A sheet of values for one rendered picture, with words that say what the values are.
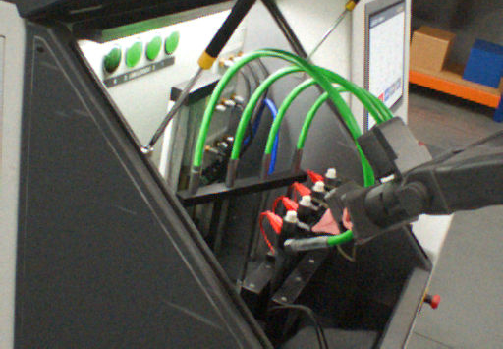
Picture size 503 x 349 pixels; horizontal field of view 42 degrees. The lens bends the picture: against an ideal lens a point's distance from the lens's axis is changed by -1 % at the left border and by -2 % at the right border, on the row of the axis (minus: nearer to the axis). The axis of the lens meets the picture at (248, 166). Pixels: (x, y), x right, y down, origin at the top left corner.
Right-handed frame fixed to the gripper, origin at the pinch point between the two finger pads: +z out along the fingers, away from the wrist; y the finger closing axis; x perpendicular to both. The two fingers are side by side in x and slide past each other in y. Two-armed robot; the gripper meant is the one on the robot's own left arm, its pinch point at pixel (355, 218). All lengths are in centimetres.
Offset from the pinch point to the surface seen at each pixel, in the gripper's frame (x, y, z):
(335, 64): -35, -23, 32
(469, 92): -100, -350, 390
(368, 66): -36, -38, 42
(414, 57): -152, -328, 420
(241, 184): -14.7, 4.2, 34.5
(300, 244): 1.0, 6.0, 9.4
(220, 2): -46.0, 3.7, 16.9
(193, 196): -14.1, 15.6, 29.8
